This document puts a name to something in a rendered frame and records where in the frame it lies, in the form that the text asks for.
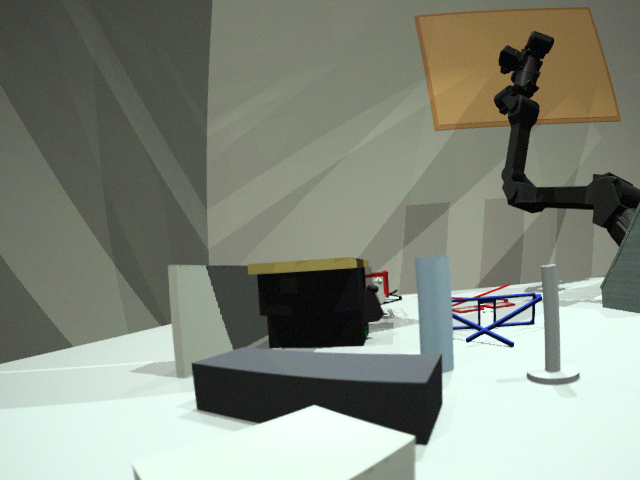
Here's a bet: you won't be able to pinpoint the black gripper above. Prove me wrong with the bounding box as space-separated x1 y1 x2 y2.
511 31 554 83

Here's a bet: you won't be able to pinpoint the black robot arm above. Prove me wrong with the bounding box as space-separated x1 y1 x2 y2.
494 45 640 246

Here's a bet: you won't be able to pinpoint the black glasses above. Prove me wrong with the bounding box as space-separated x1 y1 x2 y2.
380 290 402 305

